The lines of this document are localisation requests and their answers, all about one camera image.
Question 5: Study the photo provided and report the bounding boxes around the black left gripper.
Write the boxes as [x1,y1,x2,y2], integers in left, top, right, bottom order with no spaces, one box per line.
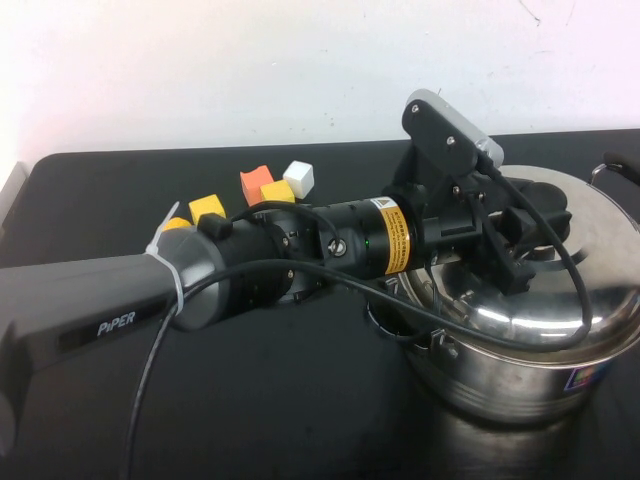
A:
[382,149,532,297]

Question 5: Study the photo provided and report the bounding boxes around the steel lid with black knob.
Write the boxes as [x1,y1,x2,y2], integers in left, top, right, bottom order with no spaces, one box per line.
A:
[399,164,640,362]

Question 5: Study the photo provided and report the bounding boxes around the white foam cube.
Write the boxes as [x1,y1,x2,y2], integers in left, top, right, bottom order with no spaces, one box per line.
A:
[282,160,315,199]

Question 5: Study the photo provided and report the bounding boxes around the yellow foam cube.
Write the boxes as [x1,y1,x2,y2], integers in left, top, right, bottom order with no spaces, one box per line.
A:
[188,195,229,221]
[259,180,296,204]

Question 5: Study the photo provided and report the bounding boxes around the orange foam block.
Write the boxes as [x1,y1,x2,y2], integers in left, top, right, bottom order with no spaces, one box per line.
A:
[239,164,275,206]

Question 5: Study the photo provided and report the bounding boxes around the white zip tie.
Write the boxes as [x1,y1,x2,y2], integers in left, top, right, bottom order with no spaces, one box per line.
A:
[144,199,187,319]

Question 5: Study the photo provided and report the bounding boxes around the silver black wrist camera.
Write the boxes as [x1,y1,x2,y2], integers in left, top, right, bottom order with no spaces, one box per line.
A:
[402,88,504,176]

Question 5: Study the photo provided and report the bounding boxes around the stainless steel pot black handles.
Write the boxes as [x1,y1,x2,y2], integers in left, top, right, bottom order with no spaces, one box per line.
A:
[364,149,640,426]

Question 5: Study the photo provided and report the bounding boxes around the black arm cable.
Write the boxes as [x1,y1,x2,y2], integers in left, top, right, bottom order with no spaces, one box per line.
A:
[197,204,336,251]

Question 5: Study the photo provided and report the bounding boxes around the black camera cable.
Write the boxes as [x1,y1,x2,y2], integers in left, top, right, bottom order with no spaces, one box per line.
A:
[122,157,594,480]

